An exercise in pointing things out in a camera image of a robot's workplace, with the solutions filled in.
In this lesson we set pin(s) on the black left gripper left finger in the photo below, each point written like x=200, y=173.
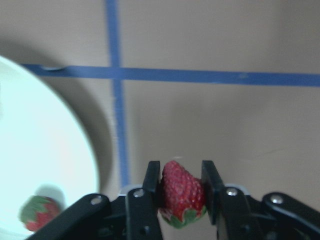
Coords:
x=141, y=206

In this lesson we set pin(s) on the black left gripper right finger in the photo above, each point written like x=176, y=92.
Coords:
x=228, y=207

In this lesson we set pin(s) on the light green plate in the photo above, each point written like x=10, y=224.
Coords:
x=44, y=148

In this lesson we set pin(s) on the red strawberry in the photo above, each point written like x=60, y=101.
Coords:
x=38, y=211
x=183, y=196

